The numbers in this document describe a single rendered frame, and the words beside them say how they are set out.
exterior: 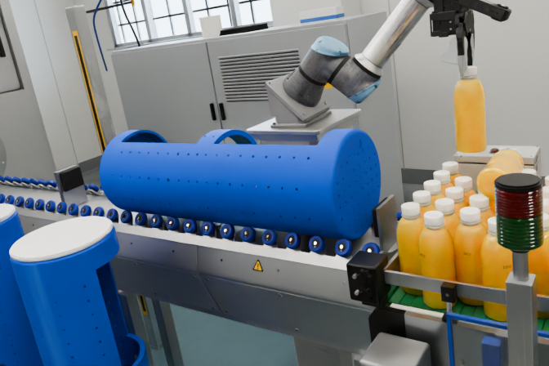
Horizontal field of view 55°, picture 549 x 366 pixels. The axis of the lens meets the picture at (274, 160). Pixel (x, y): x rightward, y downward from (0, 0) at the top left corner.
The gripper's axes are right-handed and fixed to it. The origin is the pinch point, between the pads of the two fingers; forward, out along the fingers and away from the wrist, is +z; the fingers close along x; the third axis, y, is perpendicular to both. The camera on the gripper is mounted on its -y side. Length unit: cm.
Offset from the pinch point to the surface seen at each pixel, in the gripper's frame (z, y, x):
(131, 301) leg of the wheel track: 77, 120, 22
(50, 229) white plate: 32, 107, 52
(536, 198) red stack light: 10, -23, 51
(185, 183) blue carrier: 24, 72, 28
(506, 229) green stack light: 15, -19, 53
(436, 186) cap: 24.9, 4.7, 13.1
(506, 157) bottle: 17.7, -10.2, 11.1
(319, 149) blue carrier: 13.8, 29.8, 21.8
